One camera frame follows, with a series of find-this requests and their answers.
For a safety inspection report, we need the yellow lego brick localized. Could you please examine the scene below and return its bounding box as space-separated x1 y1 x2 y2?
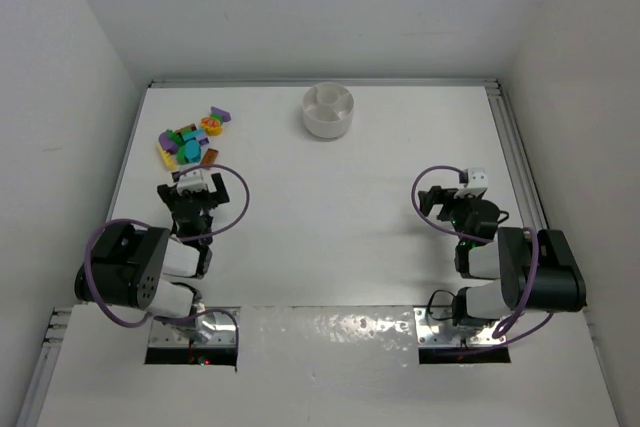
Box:
156 143 179 171

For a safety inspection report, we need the teal lego brick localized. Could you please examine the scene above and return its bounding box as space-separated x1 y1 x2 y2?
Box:
176 139 201 165

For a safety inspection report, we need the purple arch lego brick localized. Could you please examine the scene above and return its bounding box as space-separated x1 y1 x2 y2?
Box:
158 130 180 154

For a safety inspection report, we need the green lego plate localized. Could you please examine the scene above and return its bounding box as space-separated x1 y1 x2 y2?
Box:
166 129 184 144

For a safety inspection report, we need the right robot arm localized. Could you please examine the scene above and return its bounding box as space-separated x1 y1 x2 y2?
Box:
418 186 587 328

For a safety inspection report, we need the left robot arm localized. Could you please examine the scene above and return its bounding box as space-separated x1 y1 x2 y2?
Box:
90 170 229 318

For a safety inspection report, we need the yellow butterfly lego piece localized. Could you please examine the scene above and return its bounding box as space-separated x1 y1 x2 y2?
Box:
200 116 224 136

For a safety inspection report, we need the dark brown lego brick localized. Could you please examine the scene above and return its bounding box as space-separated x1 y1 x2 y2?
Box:
176 123 196 133

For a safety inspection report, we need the purple curved lego brick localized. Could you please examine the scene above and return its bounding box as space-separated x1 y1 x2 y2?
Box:
210 106 232 124

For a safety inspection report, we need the white divided round container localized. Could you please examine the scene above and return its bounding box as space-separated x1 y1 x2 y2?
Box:
302 82 355 140

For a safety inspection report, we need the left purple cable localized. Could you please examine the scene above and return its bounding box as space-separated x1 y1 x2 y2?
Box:
83 163 250 348

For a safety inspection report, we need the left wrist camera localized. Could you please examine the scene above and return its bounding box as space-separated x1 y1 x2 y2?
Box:
176 169 208 195

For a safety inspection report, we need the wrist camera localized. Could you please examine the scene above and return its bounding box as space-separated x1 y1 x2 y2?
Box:
456 167 489 198
176 169 208 195

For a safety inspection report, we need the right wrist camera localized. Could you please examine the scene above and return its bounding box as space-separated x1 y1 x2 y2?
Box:
456 167 489 198

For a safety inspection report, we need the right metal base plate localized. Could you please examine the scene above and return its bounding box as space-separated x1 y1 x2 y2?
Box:
414 305 506 349

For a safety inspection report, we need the metal base plate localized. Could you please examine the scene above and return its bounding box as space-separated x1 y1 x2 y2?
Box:
414 305 506 349
148 307 240 349

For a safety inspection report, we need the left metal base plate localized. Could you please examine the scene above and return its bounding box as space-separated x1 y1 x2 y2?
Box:
148 307 240 349

